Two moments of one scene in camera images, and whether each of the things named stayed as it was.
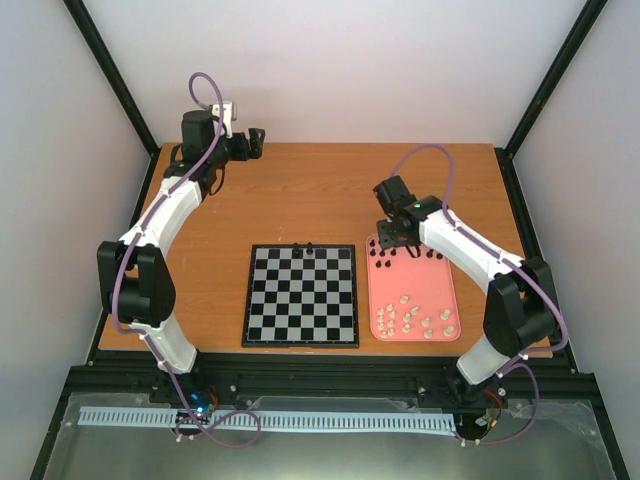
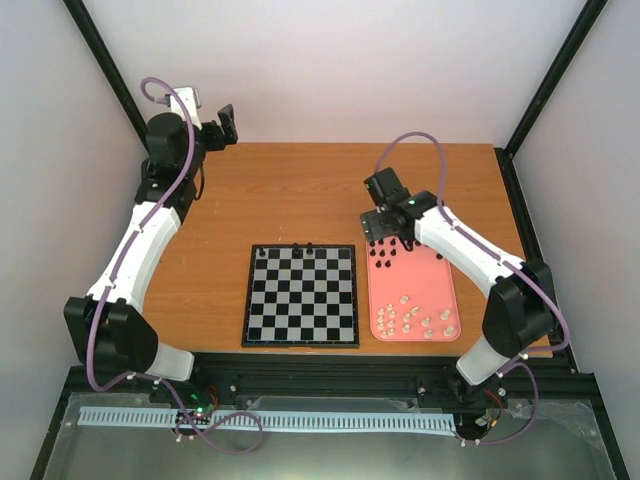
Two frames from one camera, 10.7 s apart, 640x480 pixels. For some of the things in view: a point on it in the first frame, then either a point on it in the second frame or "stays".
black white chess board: [309, 301] stays
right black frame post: [574, 41] stays
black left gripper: [255, 145] -> [227, 119]
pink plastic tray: [412, 295] stays
